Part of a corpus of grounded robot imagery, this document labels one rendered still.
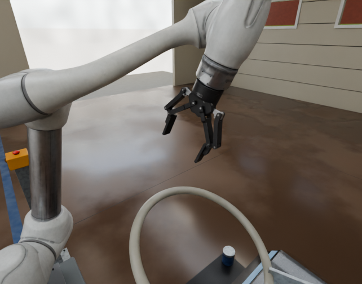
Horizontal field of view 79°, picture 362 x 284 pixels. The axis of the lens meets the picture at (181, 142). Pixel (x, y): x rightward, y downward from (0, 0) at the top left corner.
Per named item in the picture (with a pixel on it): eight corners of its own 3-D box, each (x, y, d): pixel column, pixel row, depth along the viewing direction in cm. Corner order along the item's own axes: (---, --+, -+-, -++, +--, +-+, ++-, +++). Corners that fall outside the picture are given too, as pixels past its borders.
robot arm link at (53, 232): (13, 267, 86) (44, 225, 107) (56, 273, 88) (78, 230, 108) (-10, 64, 57) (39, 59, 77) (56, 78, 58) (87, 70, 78)
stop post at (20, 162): (66, 248, 205) (31, 143, 157) (73, 263, 191) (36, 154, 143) (42, 260, 194) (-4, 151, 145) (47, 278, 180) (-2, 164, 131)
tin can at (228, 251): (228, 253, 198) (229, 243, 192) (235, 262, 190) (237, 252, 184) (219, 258, 193) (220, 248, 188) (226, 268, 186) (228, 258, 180)
